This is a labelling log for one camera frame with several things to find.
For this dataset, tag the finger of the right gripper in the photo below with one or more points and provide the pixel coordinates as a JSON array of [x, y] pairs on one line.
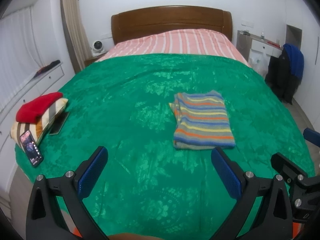
[[312, 136], [286, 168]]

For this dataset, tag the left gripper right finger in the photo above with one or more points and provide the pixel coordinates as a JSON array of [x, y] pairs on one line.
[[274, 217]]

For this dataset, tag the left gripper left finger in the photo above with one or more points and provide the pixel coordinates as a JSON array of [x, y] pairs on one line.
[[44, 216]]

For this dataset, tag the striped knit sweater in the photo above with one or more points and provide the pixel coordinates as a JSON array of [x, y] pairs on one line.
[[201, 121]]

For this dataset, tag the black clothes on chair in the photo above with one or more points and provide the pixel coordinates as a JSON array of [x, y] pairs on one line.
[[279, 78]]

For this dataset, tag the smartphone with lit screen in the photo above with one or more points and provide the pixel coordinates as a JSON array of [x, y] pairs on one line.
[[31, 149]]

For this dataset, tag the blue garment on chair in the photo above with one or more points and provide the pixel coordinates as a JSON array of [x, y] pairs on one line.
[[296, 59]]

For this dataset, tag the white plastic bag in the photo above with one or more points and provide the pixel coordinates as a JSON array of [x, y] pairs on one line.
[[259, 62]]

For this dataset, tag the dark tablet on bed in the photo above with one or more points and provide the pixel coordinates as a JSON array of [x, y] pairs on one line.
[[59, 123]]

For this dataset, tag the red folded garment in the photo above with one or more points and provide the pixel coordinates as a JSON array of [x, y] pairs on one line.
[[31, 112]]

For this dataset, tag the white desk with drawer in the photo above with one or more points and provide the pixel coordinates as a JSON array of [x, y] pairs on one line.
[[254, 49]]

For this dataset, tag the white wardrobe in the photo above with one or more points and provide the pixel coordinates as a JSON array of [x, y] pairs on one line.
[[300, 16]]

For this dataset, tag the white window-side drawer cabinet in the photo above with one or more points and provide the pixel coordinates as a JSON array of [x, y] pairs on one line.
[[47, 82]]

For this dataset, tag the pink striped bed sheet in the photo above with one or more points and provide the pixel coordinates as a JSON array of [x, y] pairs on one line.
[[183, 41]]

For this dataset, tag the black item on cabinet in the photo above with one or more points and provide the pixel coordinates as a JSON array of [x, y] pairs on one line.
[[46, 68]]

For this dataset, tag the beige curtain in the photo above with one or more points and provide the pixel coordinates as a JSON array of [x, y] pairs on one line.
[[77, 42]]

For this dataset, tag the brown wooden headboard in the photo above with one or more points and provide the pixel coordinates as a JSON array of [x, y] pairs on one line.
[[155, 20]]

